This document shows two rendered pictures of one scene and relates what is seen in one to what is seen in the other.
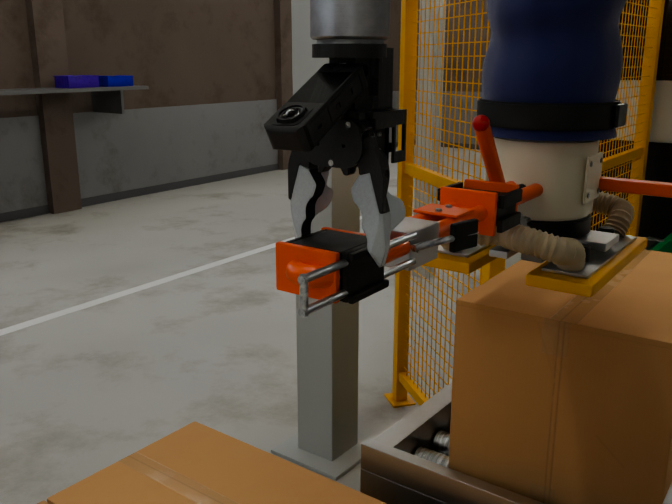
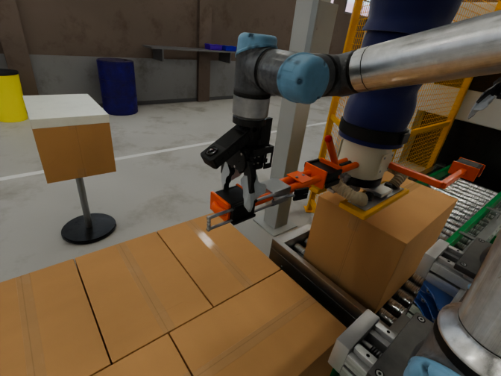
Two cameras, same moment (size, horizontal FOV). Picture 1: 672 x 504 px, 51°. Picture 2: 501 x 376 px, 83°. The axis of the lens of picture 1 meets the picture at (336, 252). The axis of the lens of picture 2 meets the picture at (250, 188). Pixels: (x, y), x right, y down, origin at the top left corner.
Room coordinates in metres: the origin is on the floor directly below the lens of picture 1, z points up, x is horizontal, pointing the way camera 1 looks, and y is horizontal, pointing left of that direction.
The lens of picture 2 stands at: (0.12, -0.15, 1.56)
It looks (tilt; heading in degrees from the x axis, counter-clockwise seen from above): 29 degrees down; 11
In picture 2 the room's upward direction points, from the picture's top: 7 degrees clockwise
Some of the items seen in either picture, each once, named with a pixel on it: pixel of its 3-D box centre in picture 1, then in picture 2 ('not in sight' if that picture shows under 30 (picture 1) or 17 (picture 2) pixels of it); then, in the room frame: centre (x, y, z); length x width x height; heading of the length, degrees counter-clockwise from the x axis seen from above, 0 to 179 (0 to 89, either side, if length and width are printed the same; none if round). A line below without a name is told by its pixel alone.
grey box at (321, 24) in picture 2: not in sight; (320, 29); (2.29, -0.06, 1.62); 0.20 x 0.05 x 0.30; 143
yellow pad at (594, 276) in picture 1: (592, 250); (377, 194); (1.13, -0.42, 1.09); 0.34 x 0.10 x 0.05; 145
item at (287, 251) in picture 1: (329, 262); (232, 202); (0.69, 0.01, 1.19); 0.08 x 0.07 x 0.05; 145
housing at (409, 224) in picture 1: (401, 242); (273, 191); (0.80, -0.08, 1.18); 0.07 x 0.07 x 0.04; 55
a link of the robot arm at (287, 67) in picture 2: not in sight; (298, 76); (0.65, -0.10, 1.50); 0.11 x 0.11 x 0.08; 52
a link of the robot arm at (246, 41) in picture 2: not in sight; (256, 66); (0.70, -0.02, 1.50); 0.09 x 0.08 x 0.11; 52
